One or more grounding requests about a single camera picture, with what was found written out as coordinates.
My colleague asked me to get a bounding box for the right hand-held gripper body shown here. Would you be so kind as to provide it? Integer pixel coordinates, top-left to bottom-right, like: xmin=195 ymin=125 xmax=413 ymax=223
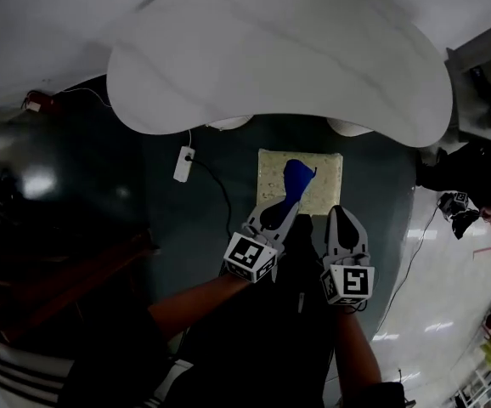
xmin=319 ymin=253 xmax=376 ymax=307

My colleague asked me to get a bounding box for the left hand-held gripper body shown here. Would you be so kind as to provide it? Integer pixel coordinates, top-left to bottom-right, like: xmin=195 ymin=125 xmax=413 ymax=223
xmin=223 ymin=226 xmax=290 ymax=286

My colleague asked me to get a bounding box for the patterned beige mat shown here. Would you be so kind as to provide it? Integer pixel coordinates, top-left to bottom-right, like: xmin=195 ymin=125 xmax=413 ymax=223
xmin=257 ymin=148 xmax=344 ymax=218

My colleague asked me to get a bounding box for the blue wiping cloth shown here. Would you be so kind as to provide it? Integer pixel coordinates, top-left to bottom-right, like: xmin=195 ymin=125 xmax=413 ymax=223
xmin=282 ymin=158 xmax=319 ymax=221

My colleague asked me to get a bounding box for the person's left forearm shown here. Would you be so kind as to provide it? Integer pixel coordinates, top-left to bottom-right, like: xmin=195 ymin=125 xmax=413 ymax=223
xmin=146 ymin=271 xmax=251 ymax=340

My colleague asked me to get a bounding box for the person's right forearm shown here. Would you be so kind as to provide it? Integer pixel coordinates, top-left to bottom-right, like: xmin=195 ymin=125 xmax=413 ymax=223
xmin=333 ymin=303 xmax=383 ymax=389

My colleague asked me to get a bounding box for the white power strip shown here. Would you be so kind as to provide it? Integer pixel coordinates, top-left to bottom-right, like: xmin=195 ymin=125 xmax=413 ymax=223
xmin=172 ymin=144 xmax=197 ymax=184

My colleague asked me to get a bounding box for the person's black clothing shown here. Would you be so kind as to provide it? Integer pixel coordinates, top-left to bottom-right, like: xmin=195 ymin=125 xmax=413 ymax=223
xmin=57 ymin=214 xmax=406 ymax=408

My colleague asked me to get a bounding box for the wooden stair railing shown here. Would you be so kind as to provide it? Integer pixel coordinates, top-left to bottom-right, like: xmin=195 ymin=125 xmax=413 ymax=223
xmin=0 ymin=226 xmax=162 ymax=344

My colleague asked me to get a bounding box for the grey desk with cubby shelf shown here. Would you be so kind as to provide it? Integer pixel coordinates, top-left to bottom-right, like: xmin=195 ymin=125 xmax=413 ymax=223
xmin=443 ymin=14 xmax=491 ymax=140

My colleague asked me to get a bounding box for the red fire extinguisher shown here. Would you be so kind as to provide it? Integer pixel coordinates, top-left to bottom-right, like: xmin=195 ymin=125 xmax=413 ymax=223
xmin=23 ymin=90 xmax=56 ymax=112

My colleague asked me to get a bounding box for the staircase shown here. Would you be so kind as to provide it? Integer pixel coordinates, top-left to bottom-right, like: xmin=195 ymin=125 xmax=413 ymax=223
xmin=0 ymin=341 xmax=73 ymax=408

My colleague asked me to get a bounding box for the black power cable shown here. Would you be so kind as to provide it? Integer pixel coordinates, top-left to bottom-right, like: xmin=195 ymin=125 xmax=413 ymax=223
xmin=187 ymin=154 xmax=234 ymax=247

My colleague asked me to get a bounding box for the thin black floor cable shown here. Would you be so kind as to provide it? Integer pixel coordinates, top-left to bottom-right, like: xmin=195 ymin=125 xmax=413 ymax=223
xmin=375 ymin=203 xmax=441 ymax=332

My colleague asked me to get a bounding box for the white floor cable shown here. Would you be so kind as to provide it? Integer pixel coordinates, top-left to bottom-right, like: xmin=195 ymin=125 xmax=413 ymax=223
xmin=53 ymin=85 xmax=114 ymax=111

